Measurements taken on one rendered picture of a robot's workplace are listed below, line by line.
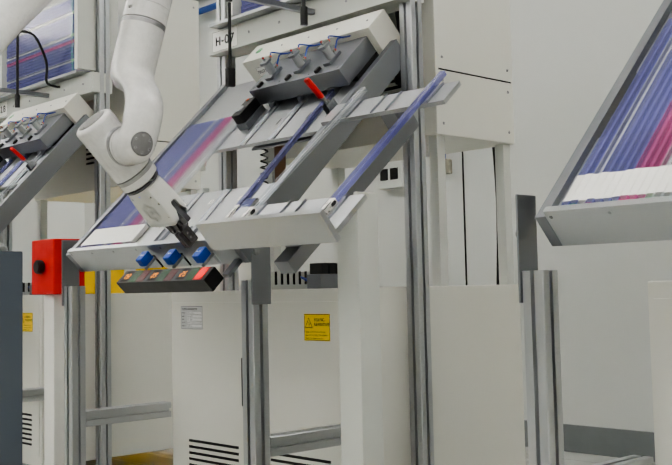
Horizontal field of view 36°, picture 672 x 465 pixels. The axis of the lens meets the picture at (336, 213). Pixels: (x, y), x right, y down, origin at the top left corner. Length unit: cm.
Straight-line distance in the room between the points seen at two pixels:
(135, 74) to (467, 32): 101
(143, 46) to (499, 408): 132
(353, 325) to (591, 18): 222
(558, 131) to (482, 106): 126
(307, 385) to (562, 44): 203
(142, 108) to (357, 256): 50
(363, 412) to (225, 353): 75
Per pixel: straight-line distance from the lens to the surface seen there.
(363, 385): 200
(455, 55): 269
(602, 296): 385
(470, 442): 266
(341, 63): 245
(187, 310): 281
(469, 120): 270
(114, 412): 279
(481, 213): 418
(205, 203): 241
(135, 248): 242
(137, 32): 211
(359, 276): 199
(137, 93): 202
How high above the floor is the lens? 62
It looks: 4 degrees up
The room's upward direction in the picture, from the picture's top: 1 degrees counter-clockwise
